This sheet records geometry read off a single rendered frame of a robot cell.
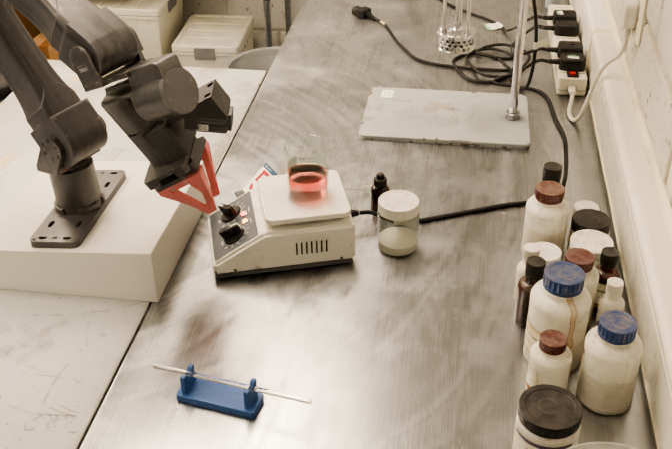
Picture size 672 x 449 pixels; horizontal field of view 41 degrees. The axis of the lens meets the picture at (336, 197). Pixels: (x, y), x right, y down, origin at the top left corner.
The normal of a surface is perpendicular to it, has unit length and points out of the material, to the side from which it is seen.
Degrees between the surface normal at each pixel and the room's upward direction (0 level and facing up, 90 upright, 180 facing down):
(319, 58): 0
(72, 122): 52
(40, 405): 0
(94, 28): 28
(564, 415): 0
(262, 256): 90
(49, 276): 90
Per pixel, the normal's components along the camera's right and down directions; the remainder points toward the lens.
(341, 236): 0.18, 0.52
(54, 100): 0.67, -0.30
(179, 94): 0.77, -0.11
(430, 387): -0.01, -0.84
